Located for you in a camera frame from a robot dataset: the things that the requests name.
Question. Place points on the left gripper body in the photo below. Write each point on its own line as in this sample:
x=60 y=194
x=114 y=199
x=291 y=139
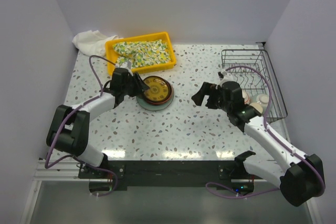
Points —
x=128 y=88

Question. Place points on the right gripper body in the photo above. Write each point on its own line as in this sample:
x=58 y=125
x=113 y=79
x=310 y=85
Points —
x=215 y=100

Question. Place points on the large celadon green plate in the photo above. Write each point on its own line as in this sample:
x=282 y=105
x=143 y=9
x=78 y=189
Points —
x=153 y=107

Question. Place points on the yellow patterned plate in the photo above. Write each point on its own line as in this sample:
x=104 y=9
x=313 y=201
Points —
x=151 y=79

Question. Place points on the white red patterned bowl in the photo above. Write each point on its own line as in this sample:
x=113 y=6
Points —
x=246 y=97

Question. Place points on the beige cup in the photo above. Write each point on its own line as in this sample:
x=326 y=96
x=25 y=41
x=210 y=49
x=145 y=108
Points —
x=258 y=108

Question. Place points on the pale green bowl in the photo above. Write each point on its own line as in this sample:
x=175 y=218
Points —
x=263 y=100

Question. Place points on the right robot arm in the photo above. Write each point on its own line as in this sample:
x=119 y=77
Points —
x=300 y=177

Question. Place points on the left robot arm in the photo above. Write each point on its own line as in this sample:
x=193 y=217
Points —
x=68 y=135

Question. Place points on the yellow plastic tray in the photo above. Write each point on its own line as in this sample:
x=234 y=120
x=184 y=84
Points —
x=112 y=56

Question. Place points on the lemon print cloth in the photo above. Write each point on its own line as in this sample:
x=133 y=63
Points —
x=142 y=53

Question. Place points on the white cloth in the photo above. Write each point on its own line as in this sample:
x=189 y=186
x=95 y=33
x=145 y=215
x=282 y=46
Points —
x=92 y=42

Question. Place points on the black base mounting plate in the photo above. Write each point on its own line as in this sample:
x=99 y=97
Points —
x=170 y=174

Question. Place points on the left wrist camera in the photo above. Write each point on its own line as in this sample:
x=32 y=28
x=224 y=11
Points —
x=127 y=65

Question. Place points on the black wire dish rack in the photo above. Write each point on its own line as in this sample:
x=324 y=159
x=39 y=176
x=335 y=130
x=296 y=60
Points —
x=253 y=70

